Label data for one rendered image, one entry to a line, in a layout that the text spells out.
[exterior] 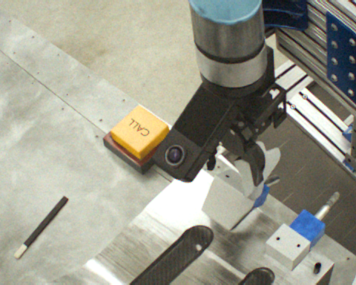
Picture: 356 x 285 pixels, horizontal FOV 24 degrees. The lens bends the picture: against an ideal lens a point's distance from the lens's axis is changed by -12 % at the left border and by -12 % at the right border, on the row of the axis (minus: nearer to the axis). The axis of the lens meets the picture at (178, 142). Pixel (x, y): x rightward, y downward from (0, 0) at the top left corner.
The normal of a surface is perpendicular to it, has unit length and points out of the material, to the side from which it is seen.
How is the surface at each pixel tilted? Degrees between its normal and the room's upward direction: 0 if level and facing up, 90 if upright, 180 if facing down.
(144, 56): 0
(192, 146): 30
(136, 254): 4
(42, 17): 0
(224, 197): 56
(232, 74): 90
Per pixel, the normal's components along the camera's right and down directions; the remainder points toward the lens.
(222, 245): -0.08, -0.59
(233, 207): -0.61, 0.19
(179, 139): -0.41, -0.19
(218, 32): -0.31, 0.79
